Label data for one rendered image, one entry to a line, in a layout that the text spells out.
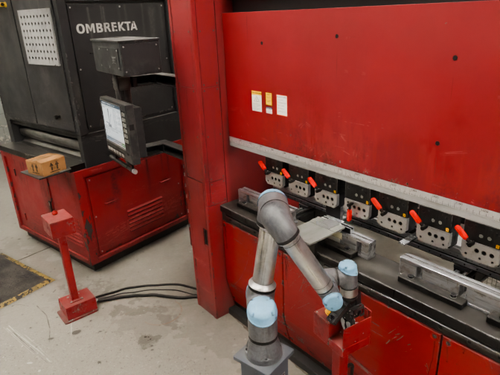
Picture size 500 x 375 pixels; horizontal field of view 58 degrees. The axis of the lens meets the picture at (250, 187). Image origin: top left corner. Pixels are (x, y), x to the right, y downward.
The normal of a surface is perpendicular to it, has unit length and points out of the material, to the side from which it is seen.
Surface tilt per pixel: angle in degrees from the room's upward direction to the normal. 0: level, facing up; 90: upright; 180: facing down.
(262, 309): 8
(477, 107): 90
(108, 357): 0
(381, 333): 90
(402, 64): 90
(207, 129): 90
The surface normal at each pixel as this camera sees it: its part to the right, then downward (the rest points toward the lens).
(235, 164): 0.64, 0.25
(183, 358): -0.04, -0.93
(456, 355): -0.77, 0.26
